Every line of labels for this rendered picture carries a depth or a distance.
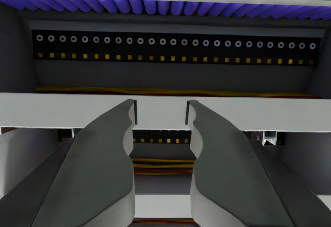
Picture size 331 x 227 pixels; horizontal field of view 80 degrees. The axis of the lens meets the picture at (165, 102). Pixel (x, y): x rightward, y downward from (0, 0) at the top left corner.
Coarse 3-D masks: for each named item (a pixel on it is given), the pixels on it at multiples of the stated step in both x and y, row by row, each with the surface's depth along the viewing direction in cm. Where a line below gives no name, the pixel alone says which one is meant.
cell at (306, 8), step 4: (300, 8) 29; (304, 8) 28; (308, 8) 28; (312, 8) 27; (292, 12) 30; (296, 12) 30; (300, 12) 29; (304, 12) 29; (288, 16) 32; (292, 16) 31
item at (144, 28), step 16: (0, 16) 33; (144, 32) 37; (160, 32) 37; (176, 32) 37; (192, 32) 37; (208, 32) 37; (224, 32) 37; (240, 32) 37; (256, 32) 37; (272, 32) 37; (288, 32) 37; (304, 32) 37; (320, 32) 37
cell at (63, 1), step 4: (56, 0) 27; (60, 0) 27; (64, 0) 27; (68, 0) 28; (64, 4) 28; (68, 4) 29; (72, 4) 30; (68, 8) 30; (72, 8) 30; (76, 8) 31
